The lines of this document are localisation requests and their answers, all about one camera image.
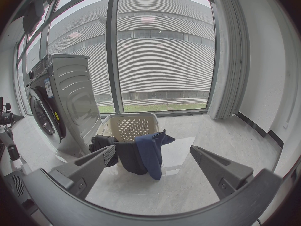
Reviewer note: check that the white curtain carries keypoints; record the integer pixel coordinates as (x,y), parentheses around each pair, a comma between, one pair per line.
(231,67)

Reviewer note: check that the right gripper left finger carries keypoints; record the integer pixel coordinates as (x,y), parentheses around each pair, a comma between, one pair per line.
(89,167)

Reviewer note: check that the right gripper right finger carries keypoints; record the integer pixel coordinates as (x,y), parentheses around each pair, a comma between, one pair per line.
(218,171)

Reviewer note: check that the cream laundry basket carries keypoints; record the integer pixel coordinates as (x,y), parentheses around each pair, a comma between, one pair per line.
(131,126)

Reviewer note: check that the window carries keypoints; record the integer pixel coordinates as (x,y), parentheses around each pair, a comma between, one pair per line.
(164,55)

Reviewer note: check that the black garment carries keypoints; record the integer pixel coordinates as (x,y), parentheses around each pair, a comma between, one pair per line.
(128,156)

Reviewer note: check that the dark blue garment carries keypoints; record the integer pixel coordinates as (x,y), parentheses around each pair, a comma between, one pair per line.
(148,154)

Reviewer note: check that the grey washing machine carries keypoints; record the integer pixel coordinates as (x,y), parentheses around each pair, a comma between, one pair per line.
(70,98)

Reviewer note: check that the white wall socket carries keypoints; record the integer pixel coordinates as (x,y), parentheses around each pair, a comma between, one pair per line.
(285,124)

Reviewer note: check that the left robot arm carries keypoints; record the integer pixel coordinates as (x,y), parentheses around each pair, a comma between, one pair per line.
(13,151)

